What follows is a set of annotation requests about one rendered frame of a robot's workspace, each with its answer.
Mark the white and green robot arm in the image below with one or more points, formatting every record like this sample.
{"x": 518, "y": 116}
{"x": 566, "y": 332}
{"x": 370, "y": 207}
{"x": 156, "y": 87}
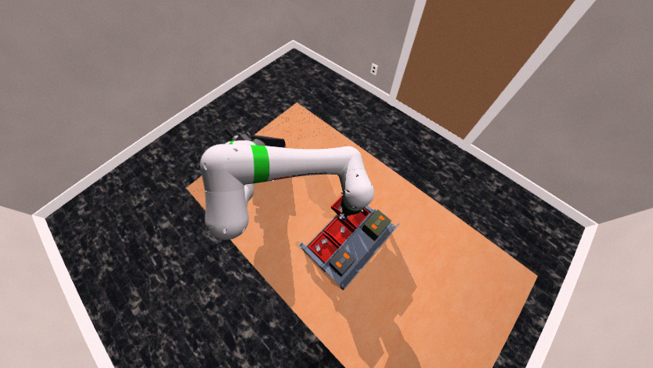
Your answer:
{"x": 227, "y": 168}

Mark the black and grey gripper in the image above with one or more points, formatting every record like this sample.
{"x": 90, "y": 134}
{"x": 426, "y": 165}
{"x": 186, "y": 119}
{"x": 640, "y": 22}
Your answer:
{"x": 343, "y": 215}

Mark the grey metal shelf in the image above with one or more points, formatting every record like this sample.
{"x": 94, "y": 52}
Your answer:
{"x": 361, "y": 246}

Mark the dark grey case with orange latches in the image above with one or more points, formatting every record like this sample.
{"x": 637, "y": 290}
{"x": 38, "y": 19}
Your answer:
{"x": 341, "y": 261}

